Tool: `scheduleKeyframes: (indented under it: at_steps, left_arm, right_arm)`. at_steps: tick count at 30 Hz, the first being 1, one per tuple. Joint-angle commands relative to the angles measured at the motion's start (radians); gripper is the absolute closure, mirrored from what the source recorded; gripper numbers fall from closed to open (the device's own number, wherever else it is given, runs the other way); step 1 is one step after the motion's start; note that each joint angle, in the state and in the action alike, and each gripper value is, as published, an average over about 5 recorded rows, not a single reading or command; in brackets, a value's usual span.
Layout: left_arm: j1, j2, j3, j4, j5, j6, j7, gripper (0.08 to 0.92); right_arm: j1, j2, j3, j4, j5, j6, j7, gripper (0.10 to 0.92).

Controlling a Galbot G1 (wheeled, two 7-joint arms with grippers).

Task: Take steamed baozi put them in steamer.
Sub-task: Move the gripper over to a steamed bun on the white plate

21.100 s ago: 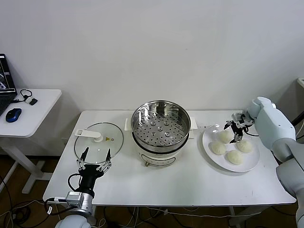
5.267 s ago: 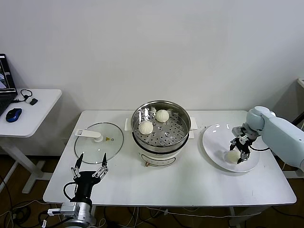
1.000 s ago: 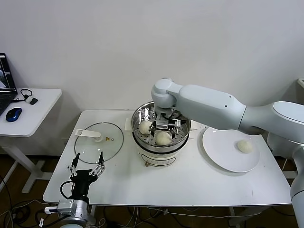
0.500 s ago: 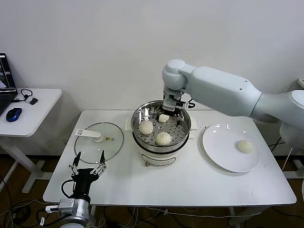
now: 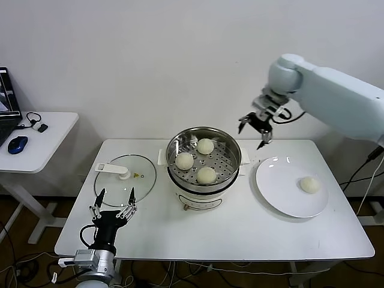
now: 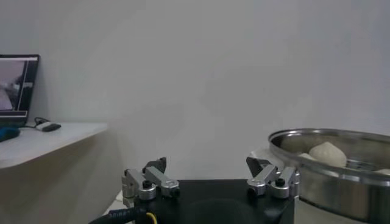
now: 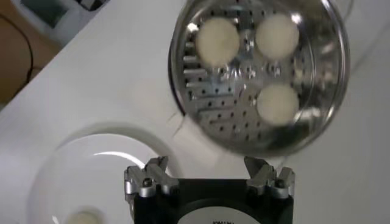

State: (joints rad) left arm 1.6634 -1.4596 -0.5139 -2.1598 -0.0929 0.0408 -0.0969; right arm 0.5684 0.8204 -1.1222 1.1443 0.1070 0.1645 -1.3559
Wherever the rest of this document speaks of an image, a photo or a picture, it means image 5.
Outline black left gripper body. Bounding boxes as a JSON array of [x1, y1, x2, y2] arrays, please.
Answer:
[[88, 211, 127, 251]]

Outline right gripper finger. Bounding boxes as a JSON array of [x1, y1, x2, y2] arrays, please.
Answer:
[[238, 114, 254, 134], [256, 130, 273, 151]]

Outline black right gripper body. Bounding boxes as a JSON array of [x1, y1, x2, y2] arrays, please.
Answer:
[[250, 106, 284, 133]]

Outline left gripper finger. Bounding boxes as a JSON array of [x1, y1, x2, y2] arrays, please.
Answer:
[[116, 187, 138, 221], [88, 188, 107, 221]]

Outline white steamed baozi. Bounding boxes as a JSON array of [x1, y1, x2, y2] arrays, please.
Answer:
[[197, 138, 215, 155], [299, 176, 321, 194], [197, 167, 217, 185], [175, 152, 194, 170]]

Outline steel steamer basket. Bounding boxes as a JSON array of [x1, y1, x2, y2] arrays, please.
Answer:
[[157, 127, 250, 193]]

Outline white round plate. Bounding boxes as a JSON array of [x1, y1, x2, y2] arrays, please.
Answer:
[[254, 156, 329, 218]]

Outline white electric cooker base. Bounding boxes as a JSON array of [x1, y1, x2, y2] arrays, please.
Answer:
[[166, 163, 245, 212]]

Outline white side table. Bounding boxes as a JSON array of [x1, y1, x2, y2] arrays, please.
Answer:
[[0, 112, 79, 245]]

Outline blue computer mouse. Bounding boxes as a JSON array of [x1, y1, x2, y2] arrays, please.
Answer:
[[6, 136, 28, 155]]

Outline black laptop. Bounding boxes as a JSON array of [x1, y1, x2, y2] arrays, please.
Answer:
[[0, 67, 23, 148]]

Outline glass lid white handle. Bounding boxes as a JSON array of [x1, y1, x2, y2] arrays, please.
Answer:
[[94, 154, 157, 208]]

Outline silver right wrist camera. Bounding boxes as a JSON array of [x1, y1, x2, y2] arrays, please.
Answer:
[[251, 95, 271, 111]]

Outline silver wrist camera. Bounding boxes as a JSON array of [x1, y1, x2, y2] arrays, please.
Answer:
[[58, 249, 98, 269], [251, 95, 271, 111]]

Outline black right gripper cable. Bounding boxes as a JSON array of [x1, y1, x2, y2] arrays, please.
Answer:
[[269, 107, 307, 125]]

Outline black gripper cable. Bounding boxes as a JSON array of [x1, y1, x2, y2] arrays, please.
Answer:
[[269, 107, 307, 125], [79, 224, 97, 250]]

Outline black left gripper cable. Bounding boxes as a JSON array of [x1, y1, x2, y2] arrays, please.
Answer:
[[79, 224, 97, 250]]

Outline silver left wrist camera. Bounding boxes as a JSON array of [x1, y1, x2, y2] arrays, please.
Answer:
[[58, 249, 98, 269]]

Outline black floor cable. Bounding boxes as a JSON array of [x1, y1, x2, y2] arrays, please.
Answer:
[[0, 221, 40, 288]]

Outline white floor cable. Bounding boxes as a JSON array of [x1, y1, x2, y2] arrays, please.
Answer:
[[119, 260, 340, 286]]

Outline black power cable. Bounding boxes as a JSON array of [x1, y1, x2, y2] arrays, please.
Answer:
[[340, 146, 380, 193]]

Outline thin black cable loop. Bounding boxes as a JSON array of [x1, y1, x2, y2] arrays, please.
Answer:
[[13, 112, 42, 131]]

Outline white power cable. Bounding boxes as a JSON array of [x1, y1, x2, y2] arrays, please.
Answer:
[[356, 155, 384, 215]]

